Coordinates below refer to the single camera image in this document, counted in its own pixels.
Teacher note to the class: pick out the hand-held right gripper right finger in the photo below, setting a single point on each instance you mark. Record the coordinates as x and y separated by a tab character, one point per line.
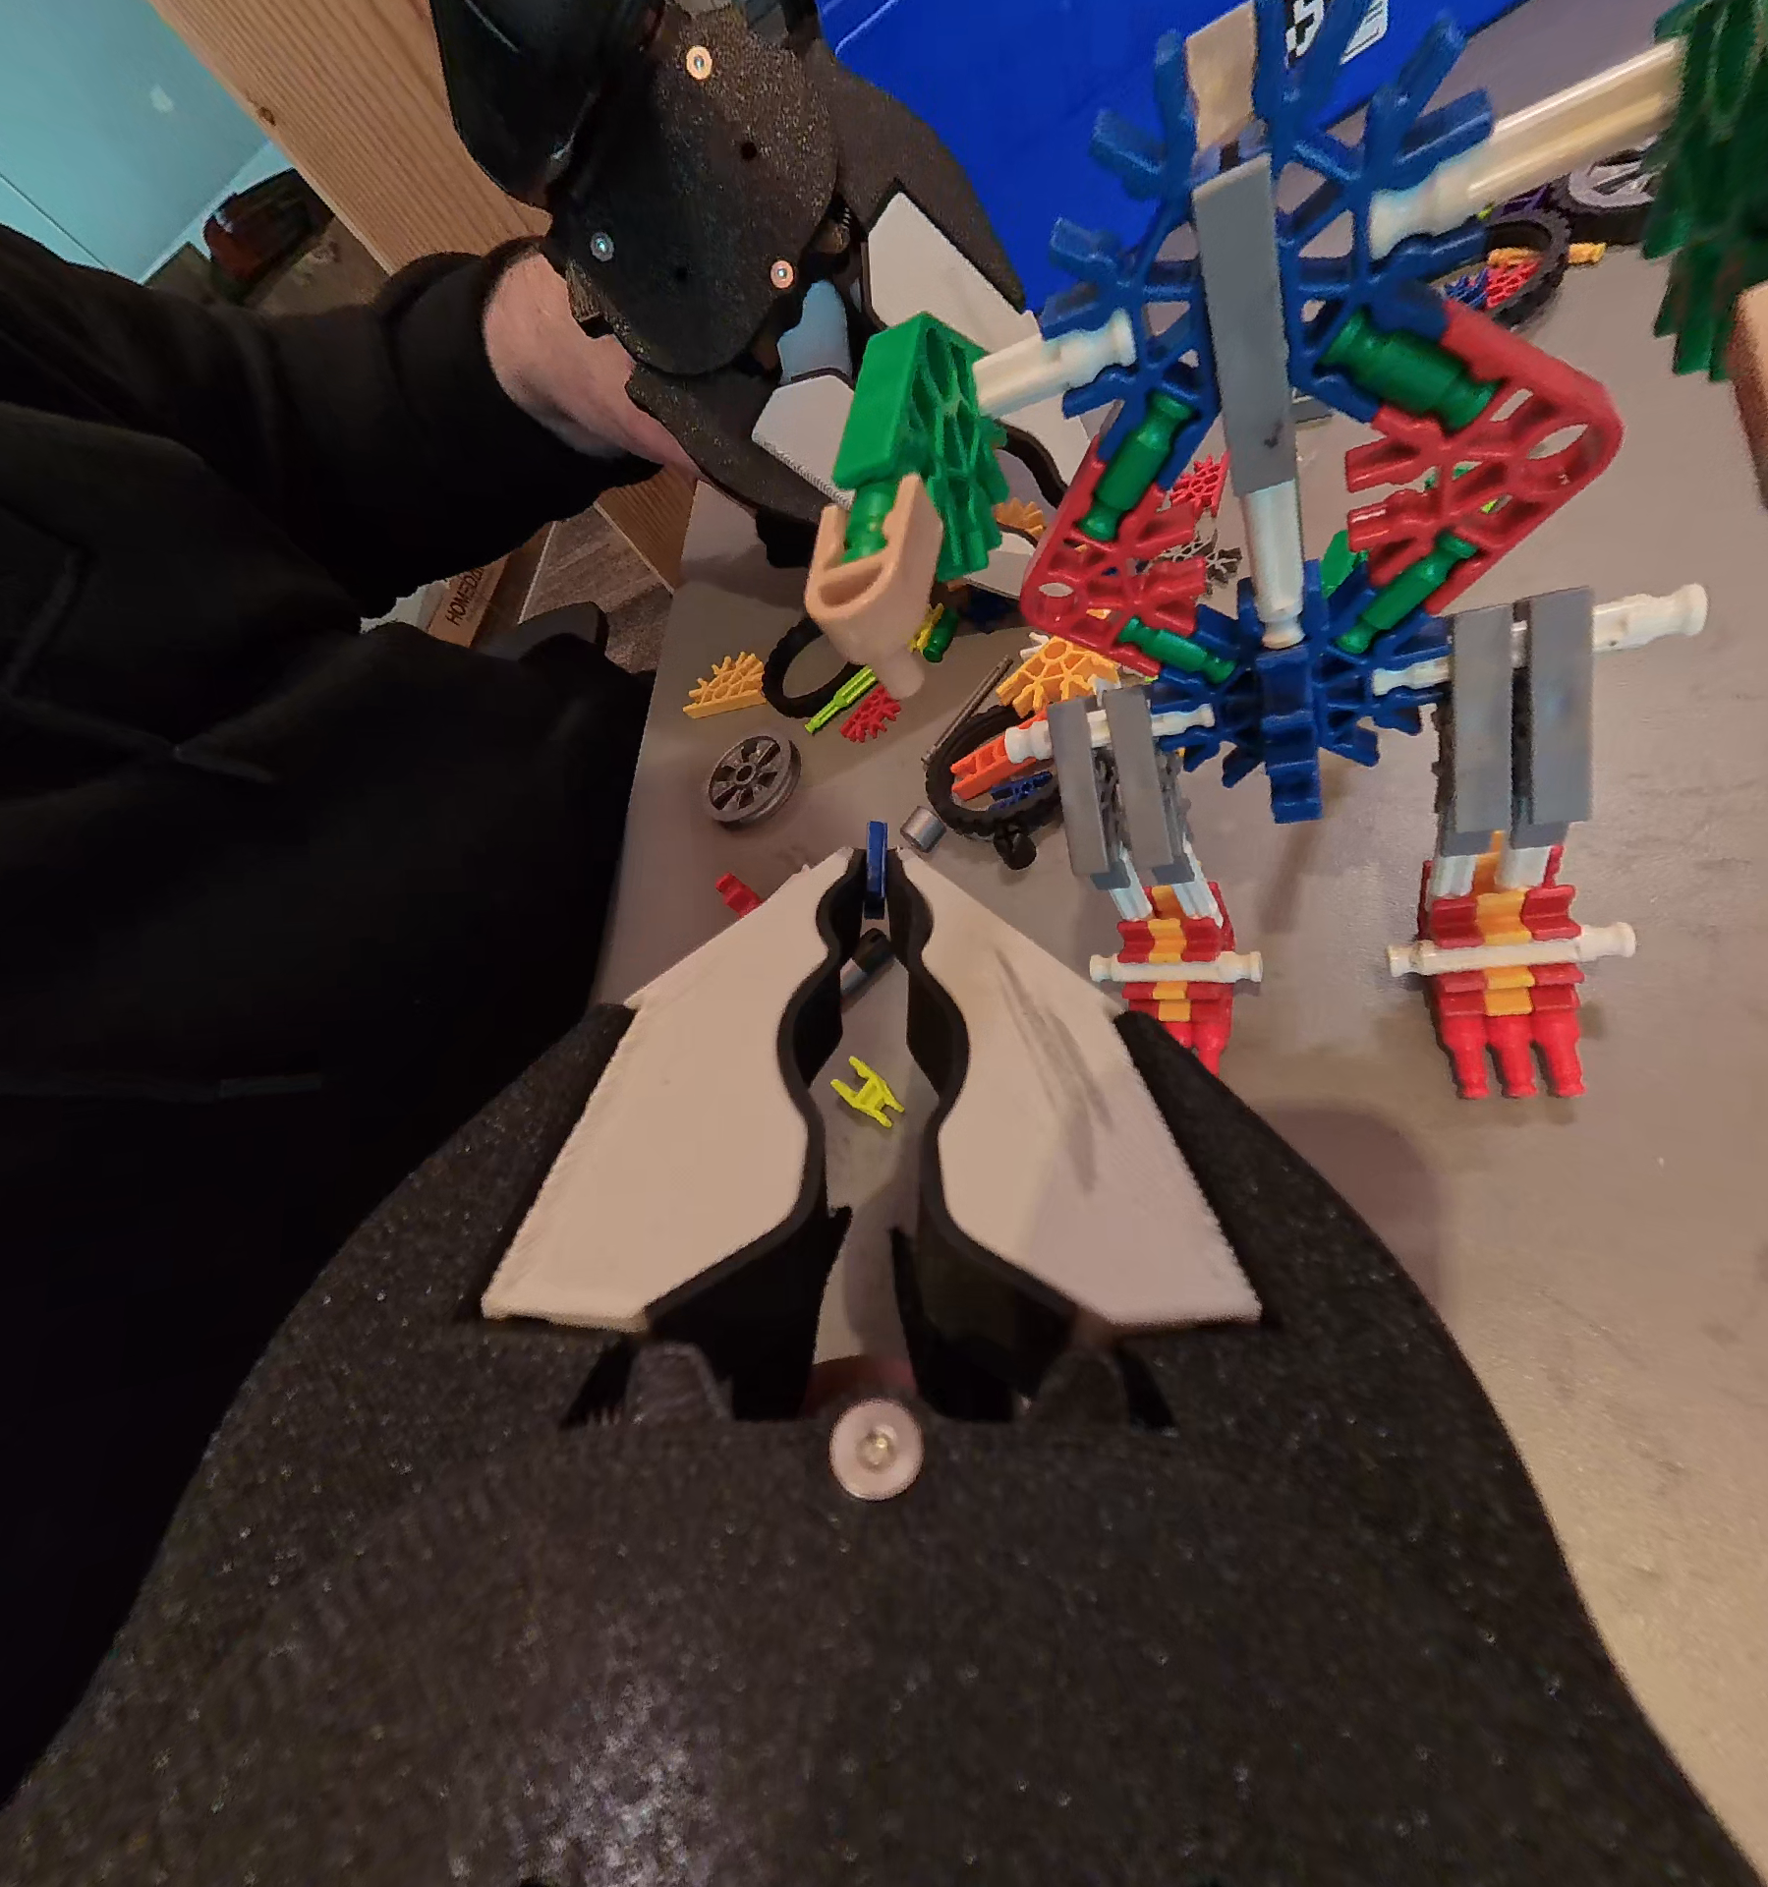
1091	1166

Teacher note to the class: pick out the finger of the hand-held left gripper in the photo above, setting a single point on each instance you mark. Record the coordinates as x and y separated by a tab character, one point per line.
928	266
802	443

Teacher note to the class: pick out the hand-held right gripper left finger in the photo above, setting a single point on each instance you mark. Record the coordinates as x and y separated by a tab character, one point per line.
661	1150

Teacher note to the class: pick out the blue plastic bin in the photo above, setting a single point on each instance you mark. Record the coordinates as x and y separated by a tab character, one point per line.
972	88

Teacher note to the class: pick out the small blue clip connector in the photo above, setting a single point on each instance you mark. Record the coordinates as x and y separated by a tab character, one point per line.
876	870

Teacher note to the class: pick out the colourful construction toy model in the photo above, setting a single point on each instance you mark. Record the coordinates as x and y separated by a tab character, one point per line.
1297	693

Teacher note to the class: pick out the person's left forearm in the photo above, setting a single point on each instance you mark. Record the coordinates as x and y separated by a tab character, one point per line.
309	385

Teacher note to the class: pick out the person's left hand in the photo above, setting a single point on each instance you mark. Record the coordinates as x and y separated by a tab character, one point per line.
546	355

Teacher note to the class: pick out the person's right hand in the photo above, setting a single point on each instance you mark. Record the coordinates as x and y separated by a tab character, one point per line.
847	1390

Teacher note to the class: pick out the small yellow clip connector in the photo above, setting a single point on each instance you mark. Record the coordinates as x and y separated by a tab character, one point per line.
865	1093

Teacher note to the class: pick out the small black toy tyre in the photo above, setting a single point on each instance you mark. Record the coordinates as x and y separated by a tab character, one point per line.
774	670

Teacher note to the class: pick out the small green rod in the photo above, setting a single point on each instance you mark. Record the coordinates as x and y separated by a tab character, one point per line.
941	638

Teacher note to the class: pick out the yellow fan connector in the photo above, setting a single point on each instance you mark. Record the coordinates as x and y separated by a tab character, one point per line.
730	693

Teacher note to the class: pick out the lime green rod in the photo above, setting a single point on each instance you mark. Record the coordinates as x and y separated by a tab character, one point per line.
836	703

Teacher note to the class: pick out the red toy piece assembly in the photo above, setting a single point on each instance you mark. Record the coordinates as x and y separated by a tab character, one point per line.
735	894

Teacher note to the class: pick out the red fan connector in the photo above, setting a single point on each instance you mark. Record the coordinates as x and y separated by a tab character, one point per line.
872	719

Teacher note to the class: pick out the thin grey rod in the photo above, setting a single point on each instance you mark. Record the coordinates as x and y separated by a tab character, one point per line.
972	706

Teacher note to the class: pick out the grey wheel hub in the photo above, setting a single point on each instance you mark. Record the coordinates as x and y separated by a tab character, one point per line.
752	780

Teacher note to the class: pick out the yellow snowflake connector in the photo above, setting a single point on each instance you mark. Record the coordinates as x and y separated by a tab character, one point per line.
1059	670

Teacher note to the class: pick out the small red connector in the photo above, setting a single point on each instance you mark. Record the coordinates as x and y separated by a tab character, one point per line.
1201	487

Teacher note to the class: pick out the brown cardboard box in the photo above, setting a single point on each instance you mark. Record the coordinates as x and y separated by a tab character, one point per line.
469	598

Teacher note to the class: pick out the orange ladder connector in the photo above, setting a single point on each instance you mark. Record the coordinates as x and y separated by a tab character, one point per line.
987	767

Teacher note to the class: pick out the small blue fan connector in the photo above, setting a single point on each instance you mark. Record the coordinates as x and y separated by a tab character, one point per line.
1023	790

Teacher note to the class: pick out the grey spoked toy wheel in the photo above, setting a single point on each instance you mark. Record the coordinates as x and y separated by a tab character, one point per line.
1614	184

